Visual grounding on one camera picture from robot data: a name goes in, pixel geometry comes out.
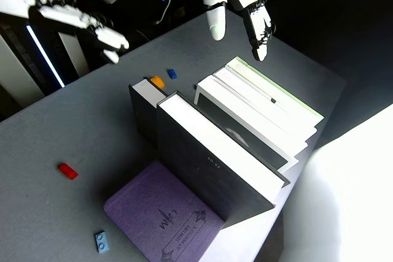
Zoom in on small black hardcover book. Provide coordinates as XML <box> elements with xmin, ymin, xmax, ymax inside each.
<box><xmin>128</xmin><ymin>79</ymin><xmax>169</xmax><ymax>150</ymax></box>

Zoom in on white book with dark cover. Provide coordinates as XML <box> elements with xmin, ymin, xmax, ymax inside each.
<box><xmin>193</xmin><ymin>75</ymin><xmax>300</xmax><ymax>174</ymax></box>

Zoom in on large black hardcover book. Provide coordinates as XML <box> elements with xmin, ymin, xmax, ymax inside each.
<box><xmin>155</xmin><ymin>90</ymin><xmax>292</xmax><ymax>229</ymax></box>

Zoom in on purple notebook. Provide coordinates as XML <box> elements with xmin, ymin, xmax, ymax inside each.
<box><xmin>103</xmin><ymin>160</ymin><xmax>225</xmax><ymax>262</ymax></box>

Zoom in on pale green book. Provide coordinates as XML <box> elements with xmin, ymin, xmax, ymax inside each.
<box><xmin>225</xmin><ymin>55</ymin><xmax>325</xmax><ymax>129</ymax></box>

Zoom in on white light strip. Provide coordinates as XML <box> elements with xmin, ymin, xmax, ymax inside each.
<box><xmin>25</xmin><ymin>24</ymin><xmax>66</xmax><ymax>89</ymax></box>

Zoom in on white cabinet panel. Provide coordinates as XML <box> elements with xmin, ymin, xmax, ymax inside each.
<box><xmin>0</xmin><ymin>33</ymin><xmax>46</xmax><ymax>99</ymax></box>

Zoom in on grey table cloth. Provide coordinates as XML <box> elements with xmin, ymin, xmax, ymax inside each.
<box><xmin>0</xmin><ymin>9</ymin><xmax>349</xmax><ymax>262</ymax></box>

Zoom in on orange toy block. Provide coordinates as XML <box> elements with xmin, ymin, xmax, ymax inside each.
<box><xmin>149</xmin><ymin>75</ymin><xmax>166</xmax><ymax>89</ymax></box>

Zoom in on red toy block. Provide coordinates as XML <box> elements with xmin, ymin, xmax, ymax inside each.
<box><xmin>58</xmin><ymin>163</ymin><xmax>79</xmax><ymax>181</ymax></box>

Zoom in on light blue toy block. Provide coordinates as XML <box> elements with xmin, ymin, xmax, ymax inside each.
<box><xmin>93</xmin><ymin>231</ymin><xmax>111</xmax><ymax>254</ymax></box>

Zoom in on white adapter cable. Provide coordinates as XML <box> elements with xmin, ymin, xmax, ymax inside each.
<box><xmin>155</xmin><ymin>0</ymin><xmax>173</xmax><ymax>26</ymax></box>

